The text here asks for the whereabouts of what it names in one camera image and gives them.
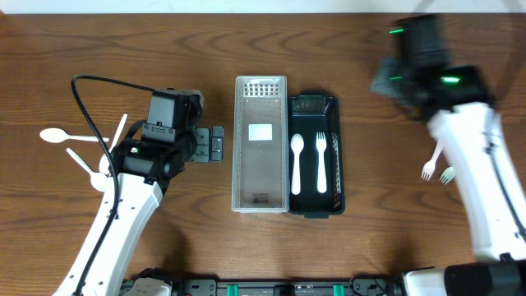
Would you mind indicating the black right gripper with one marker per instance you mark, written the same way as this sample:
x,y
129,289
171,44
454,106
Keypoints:
x,y
383,81

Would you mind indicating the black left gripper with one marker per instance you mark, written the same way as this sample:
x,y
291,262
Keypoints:
x,y
202,153

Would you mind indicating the clear perforated plastic basket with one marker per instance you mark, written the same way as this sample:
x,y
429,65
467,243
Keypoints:
x,y
260,145

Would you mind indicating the white plastic fork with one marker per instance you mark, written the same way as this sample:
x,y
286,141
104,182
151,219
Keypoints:
x,y
321,145
447,175
429,167

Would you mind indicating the white plastic spoon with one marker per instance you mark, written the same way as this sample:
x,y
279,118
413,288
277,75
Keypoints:
x,y
296,144
104,162
57,135
98,180

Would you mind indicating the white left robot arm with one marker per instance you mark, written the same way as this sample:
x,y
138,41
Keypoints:
x,y
144,169

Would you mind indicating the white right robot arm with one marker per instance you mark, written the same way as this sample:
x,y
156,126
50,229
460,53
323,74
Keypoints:
x,y
461,117

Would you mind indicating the white plastic spoon upright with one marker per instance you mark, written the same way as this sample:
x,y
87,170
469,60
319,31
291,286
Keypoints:
x,y
104,162

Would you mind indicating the dark green plastic basket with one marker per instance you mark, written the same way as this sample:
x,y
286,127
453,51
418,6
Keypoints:
x,y
311,112

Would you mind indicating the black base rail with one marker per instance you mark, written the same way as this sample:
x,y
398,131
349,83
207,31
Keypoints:
x,y
267,288

